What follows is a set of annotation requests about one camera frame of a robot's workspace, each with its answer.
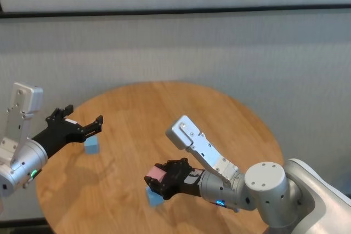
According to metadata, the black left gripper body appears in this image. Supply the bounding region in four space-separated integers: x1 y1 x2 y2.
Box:
31 116 86 159

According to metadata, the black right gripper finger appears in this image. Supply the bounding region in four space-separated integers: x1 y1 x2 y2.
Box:
155 158 189 170
144 175 169 201

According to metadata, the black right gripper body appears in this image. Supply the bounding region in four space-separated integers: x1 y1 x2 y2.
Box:
161 162 205 199

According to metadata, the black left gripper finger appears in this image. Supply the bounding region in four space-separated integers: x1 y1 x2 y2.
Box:
81 115 104 138
53 104 75 121

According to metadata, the blue wooden cube block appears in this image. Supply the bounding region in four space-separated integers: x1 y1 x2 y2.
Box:
84 135 100 155
145 186 165 207

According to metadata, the pink wooden cube block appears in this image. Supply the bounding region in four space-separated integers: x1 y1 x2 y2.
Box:
146 164 167 184

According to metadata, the black wall rail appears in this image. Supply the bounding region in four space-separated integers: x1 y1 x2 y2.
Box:
0 3 351 20

